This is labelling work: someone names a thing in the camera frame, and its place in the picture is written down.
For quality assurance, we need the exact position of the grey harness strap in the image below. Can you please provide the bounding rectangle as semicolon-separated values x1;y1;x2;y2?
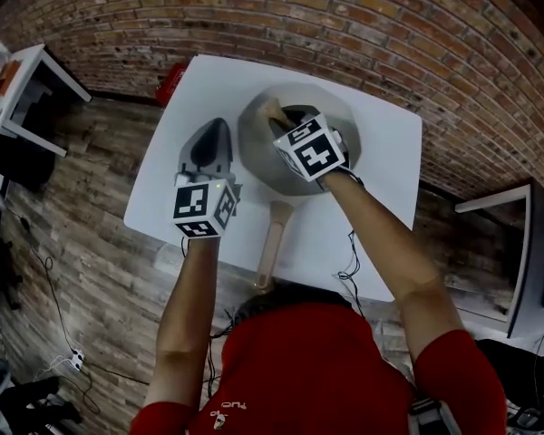
407;396;459;435

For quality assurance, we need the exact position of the person's left forearm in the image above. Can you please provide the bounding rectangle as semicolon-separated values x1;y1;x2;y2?
151;235;224;410

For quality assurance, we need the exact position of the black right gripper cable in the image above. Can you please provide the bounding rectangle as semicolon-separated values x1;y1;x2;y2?
336;169;367;317

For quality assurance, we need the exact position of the long black floor cable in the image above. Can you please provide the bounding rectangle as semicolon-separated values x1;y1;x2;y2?
19;217;149;415

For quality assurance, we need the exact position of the small white side table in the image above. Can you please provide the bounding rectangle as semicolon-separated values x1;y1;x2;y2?
0;43;93;159

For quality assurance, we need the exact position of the red object under table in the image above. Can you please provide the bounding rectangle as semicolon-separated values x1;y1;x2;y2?
154;63;188;108

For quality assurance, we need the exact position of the white square table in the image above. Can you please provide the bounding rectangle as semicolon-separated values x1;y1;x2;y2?
122;53;424;303

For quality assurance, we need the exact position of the beige frying pan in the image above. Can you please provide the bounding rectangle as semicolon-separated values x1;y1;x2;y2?
236;82;364;291

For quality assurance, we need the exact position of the orange flat object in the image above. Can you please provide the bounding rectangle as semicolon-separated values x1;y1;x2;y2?
0;60;22;96

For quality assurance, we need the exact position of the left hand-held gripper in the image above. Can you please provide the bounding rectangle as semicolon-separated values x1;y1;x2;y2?
171;116;245;240

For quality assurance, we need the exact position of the white power strip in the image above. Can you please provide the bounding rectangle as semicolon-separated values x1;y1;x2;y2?
67;348;87;373

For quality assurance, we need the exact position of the person's right forearm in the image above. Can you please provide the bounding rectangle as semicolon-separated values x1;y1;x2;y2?
320;169;466;364

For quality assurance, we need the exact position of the person's red shirt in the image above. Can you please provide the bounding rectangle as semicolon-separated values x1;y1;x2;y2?
130;301;509;435

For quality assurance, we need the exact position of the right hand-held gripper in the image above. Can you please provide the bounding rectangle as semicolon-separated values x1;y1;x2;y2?
267;103;351;183

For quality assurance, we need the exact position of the dark desk with white frame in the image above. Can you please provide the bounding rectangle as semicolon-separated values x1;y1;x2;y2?
453;178;544;340

